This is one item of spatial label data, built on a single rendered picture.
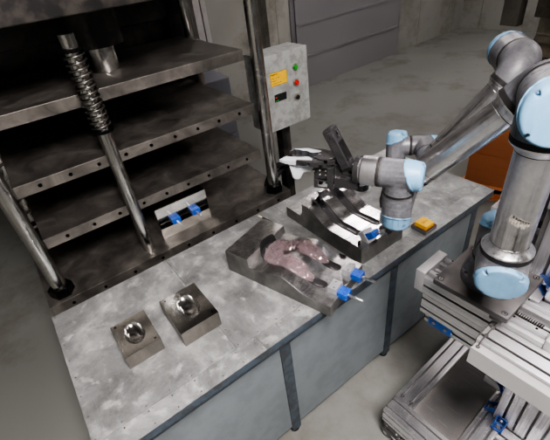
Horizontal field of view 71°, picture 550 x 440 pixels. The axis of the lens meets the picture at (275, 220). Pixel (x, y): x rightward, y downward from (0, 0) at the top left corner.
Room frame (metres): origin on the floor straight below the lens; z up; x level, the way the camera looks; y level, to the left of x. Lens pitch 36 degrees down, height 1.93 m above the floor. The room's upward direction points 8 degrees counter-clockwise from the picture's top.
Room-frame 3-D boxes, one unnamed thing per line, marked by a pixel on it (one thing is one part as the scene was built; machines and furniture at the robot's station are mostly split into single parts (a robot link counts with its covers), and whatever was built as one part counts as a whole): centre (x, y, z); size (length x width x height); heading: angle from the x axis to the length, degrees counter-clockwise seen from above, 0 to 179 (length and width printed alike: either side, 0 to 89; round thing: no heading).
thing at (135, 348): (0.92, 0.55, 0.83); 0.17 x 0.13 x 0.06; 32
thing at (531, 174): (0.67, -0.55, 1.41); 0.15 x 0.12 x 0.55; 151
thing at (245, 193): (1.87, 0.66, 0.76); 1.30 x 0.84 x 0.06; 122
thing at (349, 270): (1.05, -0.29, 0.86); 0.13 x 0.05 x 0.05; 49
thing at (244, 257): (1.18, -0.05, 0.86); 0.50 x 0.26 x 0.11; 49
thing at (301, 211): (1.44, -0.31, 0.87); 0.50 x 0.26 x 0.14; 32
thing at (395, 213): (0.82, -0.33, 1.34); 0.11 x 0.08 x 0.11; 151
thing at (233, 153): (1.91, 0.69, 1.02); 1.10 x 0.74 x 0.05; 122
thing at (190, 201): (1.83, 0.58, 0.87); 0.50 x 0.27 x 0.17; 32
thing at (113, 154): (1.49, 0.63, 1.10); 0.05 x 0.05 x 1.30
